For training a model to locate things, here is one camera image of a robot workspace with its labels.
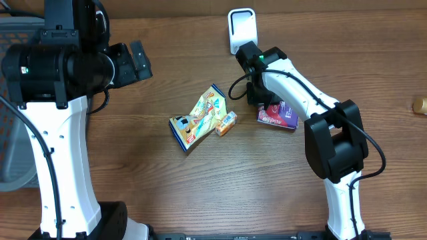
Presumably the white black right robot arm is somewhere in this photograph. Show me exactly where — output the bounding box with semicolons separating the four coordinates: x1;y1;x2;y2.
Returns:
236;41;368;239

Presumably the red purple Carefree pad pack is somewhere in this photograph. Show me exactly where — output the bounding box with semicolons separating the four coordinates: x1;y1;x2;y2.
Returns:
257;101;299;130

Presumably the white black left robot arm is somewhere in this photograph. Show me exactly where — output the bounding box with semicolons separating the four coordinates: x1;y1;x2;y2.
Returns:
1;1;152;240

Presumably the white barcode scanner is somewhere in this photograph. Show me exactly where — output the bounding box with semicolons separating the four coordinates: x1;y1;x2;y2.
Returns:
228;8;258;55

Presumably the grey mesh basket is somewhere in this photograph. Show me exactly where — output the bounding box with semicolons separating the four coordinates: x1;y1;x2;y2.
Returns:
0;16;46;193

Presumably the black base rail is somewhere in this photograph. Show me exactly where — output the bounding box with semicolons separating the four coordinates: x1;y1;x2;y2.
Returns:
149;230;336;240

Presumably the small orange white box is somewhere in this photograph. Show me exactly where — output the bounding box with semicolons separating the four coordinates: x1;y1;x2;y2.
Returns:
215;111;238;136

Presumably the yellow snack bag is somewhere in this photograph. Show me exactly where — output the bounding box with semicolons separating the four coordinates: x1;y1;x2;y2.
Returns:
169;84;228;152

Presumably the white tube with gold cap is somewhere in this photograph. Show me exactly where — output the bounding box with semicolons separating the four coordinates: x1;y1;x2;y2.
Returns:
412;97;427;115

